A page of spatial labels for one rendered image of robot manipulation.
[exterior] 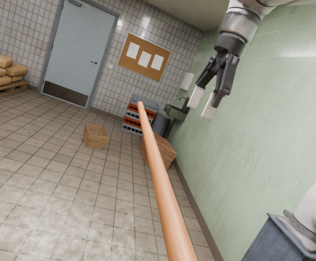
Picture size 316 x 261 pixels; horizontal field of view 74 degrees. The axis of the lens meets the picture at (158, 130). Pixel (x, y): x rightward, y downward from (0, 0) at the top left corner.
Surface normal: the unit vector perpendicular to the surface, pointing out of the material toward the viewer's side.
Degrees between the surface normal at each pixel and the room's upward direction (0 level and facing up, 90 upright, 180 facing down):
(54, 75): 90
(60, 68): 90
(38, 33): 90
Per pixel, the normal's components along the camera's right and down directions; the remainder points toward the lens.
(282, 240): -0.91, -0.33
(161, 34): 0.13, 0.31
